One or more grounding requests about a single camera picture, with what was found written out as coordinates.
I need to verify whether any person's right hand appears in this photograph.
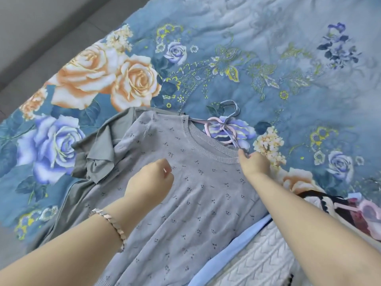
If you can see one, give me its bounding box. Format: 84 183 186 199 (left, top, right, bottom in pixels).
238 149 271 178

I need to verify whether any person's left hand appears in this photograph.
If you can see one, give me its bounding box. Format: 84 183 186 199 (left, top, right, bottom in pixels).
123 158 175 206

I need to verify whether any pale grey shirt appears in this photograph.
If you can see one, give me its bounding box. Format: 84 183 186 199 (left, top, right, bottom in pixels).
98 110 270 286

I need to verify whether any dark grey t-shirt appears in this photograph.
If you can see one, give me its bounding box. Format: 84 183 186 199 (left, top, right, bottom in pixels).
27 106 187 253

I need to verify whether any pink heart hanger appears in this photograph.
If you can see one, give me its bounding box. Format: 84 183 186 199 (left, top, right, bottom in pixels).
204 116 240 145
335 197 381 240

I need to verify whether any light blue shirt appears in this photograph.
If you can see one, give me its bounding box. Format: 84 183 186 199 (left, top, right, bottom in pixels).
187 214 273 286

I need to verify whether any white knit cardigan black trim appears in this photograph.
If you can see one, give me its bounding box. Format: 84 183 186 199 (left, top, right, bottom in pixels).
214 189 381 286

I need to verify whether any person's right forearm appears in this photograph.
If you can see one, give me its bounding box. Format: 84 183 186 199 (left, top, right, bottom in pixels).
248 171 381 286

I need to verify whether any person's left forearm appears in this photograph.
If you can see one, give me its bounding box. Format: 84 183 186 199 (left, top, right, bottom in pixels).
0 193 155 286

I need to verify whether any blue floral bed quilt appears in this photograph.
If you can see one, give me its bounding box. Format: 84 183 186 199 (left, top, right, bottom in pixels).
0 0 381 245

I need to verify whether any silver link bracelet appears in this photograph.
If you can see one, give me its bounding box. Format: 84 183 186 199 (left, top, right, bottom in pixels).
89 208 127 253

